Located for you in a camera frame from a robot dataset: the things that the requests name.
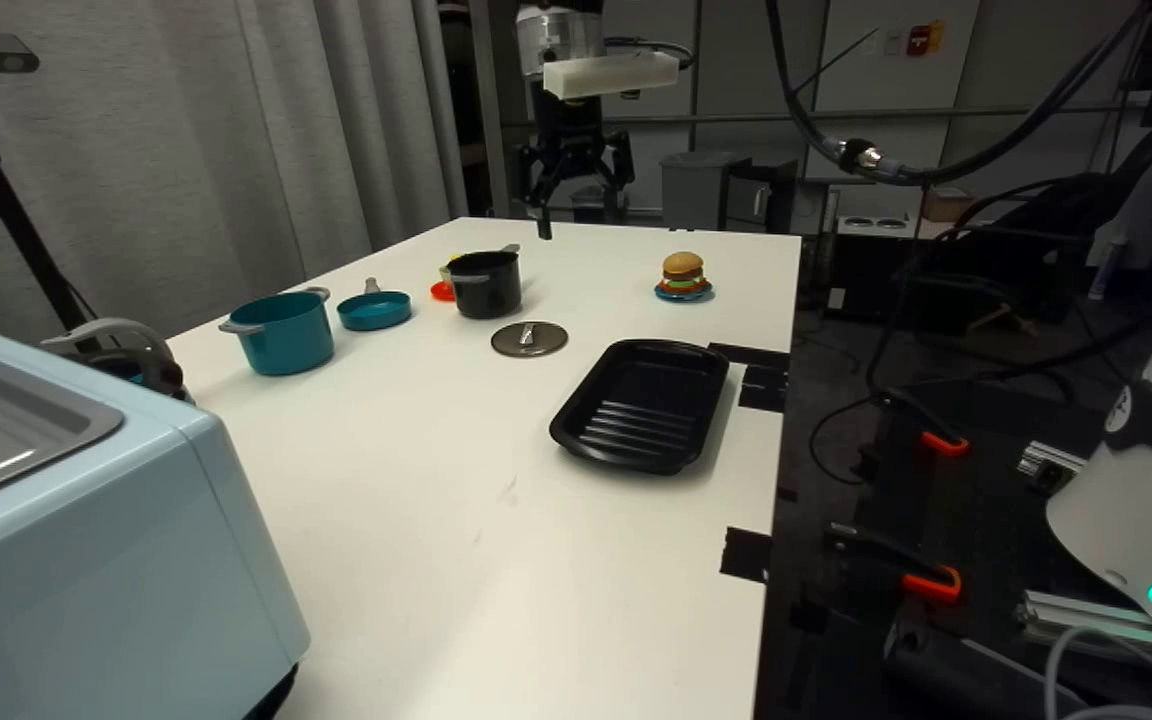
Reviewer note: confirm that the orange round disc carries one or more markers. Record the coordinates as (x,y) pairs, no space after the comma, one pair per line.
(440,289)

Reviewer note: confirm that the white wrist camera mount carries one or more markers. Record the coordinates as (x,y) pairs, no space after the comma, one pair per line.
(608,75)

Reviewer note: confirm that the black perforated base board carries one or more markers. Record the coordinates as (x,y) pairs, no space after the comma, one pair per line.
(869,643)

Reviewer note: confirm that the teal shallow round pan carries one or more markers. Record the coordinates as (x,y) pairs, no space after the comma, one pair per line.
(372,314)

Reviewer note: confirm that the orange black bar clamp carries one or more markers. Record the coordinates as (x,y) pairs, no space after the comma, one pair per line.
(923,582)
(938,441)

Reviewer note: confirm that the teal pot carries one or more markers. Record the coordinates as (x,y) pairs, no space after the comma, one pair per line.
(280,338)

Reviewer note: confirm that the grey black rounded device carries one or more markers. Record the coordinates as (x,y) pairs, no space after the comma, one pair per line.
(122,348)

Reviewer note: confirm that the light blue appliance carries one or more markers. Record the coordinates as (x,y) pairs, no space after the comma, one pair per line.
(109,573)

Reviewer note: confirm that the orange wall sign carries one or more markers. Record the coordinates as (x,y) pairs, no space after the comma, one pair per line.
(927,39)

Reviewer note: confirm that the black ridged baking tray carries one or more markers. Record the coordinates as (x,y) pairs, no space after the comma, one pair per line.
(640,404)

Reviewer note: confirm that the black tape patch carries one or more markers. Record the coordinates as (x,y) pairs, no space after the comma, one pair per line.
(761,381)
(744,555)

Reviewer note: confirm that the grey storage box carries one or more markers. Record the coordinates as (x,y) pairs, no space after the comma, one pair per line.
(720,190)

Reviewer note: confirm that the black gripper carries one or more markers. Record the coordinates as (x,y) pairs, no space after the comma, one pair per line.
(580,134)

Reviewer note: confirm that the small teal plate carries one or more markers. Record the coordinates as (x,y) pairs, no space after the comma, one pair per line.
(686,298)

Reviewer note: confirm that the aluminium extrusion bar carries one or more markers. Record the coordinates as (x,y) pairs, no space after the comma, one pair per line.
(1054,460)
(1096,620)

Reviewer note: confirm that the dark round pot lid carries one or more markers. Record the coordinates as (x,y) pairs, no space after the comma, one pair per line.
(530,340)

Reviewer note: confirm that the black camera tripod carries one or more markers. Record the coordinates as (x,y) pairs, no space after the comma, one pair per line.
(11,214)

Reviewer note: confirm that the toy burger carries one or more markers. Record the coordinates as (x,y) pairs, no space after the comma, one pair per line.
(686,270)

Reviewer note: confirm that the grey curtain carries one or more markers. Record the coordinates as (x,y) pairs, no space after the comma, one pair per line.
(200,134)

